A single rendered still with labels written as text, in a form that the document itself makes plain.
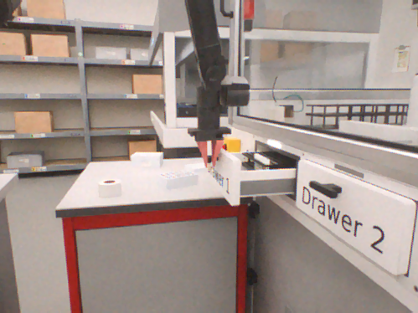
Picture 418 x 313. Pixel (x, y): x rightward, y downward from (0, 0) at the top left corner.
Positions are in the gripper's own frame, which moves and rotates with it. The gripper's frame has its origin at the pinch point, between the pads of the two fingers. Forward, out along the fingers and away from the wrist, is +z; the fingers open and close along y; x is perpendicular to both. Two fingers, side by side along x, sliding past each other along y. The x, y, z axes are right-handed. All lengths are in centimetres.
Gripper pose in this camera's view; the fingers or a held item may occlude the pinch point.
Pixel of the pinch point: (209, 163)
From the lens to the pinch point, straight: 79.9
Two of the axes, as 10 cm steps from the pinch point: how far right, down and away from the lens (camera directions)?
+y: 9.8, -0.7, 1.8
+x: -1.9, -2.1, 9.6
